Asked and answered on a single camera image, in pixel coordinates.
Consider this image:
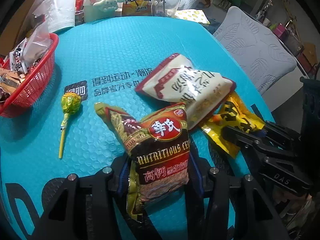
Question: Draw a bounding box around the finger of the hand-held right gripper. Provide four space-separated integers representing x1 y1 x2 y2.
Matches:
262 120 301 146
222 126 266 156

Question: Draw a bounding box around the yellow smiley print paper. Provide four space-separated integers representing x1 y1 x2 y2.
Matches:
174 8 212 25

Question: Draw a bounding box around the brown cereal packet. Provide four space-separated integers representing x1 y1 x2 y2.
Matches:
94 102 190 222

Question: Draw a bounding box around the green wrapped lollipop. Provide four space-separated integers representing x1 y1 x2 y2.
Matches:
58 92 82 159

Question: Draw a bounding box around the pink box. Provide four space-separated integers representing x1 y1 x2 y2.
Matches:
274 24 288 38

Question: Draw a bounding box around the white padded mailer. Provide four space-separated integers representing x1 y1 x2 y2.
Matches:
34 0 77 33

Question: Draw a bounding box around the grey leaf-pattern cushion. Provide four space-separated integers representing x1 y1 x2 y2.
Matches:
212 6 304 95

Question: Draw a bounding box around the yellow and black snack packet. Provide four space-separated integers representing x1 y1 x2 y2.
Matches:
201 91 265 158

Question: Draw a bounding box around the dark brown snack packet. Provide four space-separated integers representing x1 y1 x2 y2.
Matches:
0 67 23 103

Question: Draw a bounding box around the white and maroon snack bag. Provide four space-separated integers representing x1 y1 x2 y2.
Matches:
135 53 237 130

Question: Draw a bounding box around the glass mug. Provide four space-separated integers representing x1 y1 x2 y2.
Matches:
151 0 182 18

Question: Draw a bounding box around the white plush dog charm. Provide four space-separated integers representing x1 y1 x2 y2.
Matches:
92 0 127 13

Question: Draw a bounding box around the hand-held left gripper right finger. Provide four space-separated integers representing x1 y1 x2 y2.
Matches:
185 151 290 240

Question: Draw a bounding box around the white peanut snack packet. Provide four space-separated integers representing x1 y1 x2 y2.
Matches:
9 38 29 74

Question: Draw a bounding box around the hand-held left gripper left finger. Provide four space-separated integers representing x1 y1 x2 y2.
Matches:
32 155 140 240

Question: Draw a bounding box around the red plastic mesh basket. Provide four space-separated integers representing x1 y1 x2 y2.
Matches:
0 32 59 118

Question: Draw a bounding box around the red packet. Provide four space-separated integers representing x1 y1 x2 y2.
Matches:
75 0 84 25

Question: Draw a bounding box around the clear plastic packet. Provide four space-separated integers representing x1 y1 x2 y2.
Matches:
21 25 50 65

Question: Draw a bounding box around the cardboard box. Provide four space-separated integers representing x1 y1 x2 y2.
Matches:
0 0 59 55

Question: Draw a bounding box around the cream kettle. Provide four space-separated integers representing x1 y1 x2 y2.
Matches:
82 0 125 23

